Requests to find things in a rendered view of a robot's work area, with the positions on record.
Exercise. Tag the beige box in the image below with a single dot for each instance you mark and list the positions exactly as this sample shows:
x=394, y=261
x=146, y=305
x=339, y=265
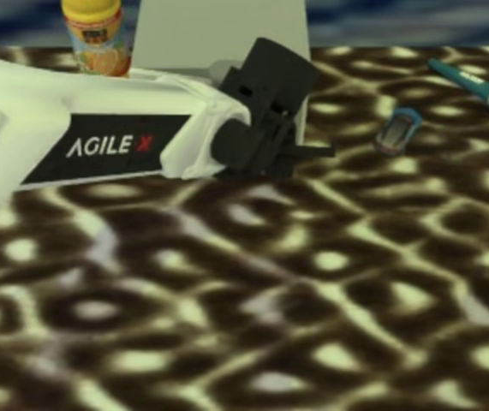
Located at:
x=192, y=34

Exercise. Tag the blue toy car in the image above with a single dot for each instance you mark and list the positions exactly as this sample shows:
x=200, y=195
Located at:
x=398, y=130

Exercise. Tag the teal and white thermometer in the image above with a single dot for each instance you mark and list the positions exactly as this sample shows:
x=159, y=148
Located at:
x=469, y=83

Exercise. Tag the orange juice bottle yellow cap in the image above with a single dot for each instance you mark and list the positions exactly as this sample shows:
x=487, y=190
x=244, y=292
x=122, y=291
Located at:
x=98, y=38

